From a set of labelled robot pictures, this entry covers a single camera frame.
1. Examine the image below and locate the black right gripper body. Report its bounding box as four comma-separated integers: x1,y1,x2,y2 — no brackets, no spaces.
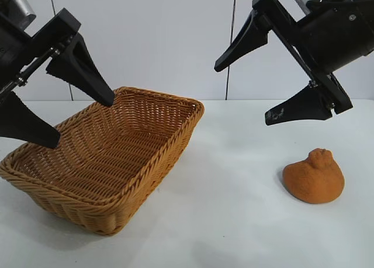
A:
252,0,374,114

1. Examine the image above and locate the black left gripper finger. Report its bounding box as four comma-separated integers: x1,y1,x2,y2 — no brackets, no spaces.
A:
46,34,115,107
0,91,61,149

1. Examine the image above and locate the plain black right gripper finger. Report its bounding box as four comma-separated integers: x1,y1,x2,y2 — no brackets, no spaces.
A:
214,12,269,73

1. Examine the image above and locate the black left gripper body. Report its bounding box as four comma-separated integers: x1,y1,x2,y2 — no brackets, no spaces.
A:
0,0,82,98

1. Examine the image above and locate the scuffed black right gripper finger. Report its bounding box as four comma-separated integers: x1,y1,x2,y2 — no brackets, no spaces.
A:
264,85,335,126

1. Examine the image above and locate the orange textured bread lump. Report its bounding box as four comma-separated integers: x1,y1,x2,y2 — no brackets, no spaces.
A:
282,147,345,205

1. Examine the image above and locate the woven wicker basket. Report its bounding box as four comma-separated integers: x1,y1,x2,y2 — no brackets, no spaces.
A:
0,86,205,236

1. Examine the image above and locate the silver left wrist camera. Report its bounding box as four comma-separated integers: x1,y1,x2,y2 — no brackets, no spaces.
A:
8,0,36,21

